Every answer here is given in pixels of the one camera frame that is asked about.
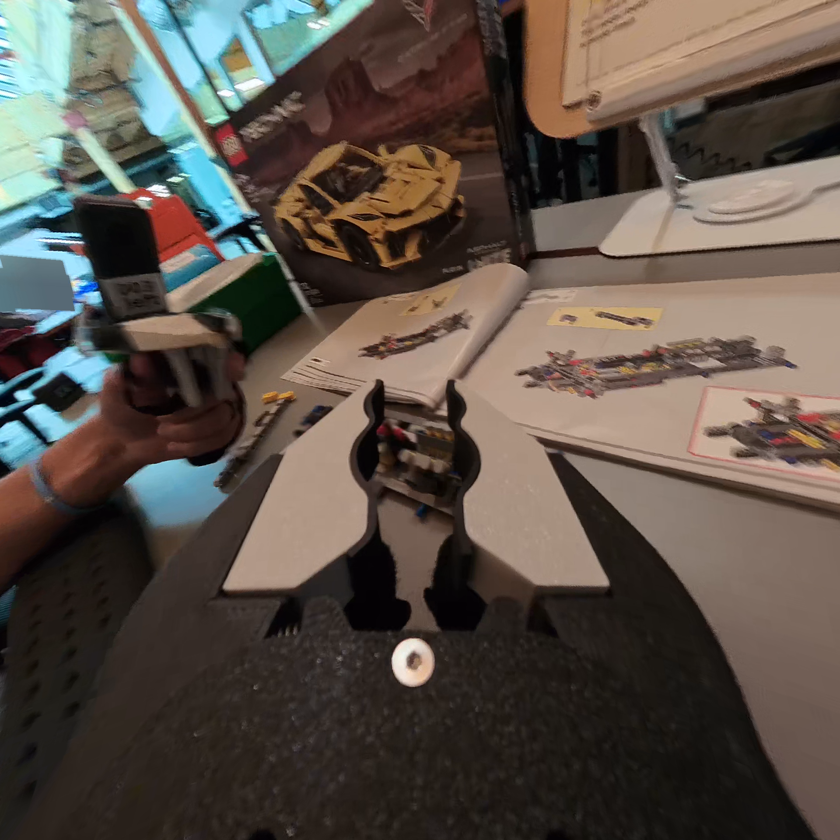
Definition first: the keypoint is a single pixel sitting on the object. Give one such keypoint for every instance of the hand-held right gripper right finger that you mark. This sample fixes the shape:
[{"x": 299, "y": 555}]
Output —
[{"x": 531, "y": 525}]

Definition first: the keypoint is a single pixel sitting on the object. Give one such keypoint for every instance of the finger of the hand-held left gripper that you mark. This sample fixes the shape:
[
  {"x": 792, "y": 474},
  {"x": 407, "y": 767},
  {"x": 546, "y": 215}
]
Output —
[{"x": 170, "y": 333}]

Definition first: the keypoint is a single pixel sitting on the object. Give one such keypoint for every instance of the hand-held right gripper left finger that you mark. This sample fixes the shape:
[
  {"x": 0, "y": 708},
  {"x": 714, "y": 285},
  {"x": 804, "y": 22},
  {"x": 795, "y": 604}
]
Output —
[{"x": 302, "y": 525}]

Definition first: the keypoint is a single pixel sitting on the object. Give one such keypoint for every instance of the toy car chassis model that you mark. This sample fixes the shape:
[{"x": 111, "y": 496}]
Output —
[{"x": 413, "y": 459}]

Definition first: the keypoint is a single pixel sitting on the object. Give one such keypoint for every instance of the person's left forearm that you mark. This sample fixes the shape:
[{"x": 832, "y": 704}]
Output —
[{"x": 39, "y": 525}]

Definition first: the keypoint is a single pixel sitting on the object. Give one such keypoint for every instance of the yellow car toy set box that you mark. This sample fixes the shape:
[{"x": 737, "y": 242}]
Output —
[{"x": 394, "y": 184}]

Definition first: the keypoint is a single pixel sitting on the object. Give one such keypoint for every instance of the person's left hand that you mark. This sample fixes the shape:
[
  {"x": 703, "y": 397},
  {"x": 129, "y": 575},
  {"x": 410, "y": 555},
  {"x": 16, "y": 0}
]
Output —
[{"x": 170, "y": 436}]

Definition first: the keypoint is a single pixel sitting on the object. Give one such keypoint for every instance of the red tote bag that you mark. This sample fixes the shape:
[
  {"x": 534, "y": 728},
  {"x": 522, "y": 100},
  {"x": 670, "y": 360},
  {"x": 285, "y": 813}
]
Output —
[{"x": 177, "y": 223}]

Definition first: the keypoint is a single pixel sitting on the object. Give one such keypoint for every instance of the green plastic bin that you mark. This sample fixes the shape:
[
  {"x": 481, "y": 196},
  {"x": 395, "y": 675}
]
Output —
[{"x": 262, "y": 315}]

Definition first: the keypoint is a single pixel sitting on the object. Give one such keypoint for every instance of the grey beam with yellow connectors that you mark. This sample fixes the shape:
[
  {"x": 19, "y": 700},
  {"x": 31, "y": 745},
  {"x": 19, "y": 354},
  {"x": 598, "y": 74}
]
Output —
[{"x": 253, "y": 439}]

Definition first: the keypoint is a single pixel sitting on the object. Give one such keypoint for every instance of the building instruction booklet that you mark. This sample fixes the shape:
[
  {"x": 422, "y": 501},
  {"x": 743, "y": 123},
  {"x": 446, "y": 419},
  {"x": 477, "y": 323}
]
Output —
[{"x": 623, "y": 407}]

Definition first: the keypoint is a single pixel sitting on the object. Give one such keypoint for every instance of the blue wristband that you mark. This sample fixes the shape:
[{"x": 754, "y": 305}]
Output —
[{"x": 56, "y": 495}]

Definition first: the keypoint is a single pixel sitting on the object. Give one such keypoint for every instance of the white document stand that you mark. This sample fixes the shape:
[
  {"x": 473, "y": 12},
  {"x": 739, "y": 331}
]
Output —
[{"x": 722, "y": 216}]

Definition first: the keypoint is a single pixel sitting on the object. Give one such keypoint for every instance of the printed instruction sheet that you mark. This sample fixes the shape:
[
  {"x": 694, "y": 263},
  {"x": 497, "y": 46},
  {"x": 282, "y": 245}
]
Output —
[{"x": 689, "y": 39}]

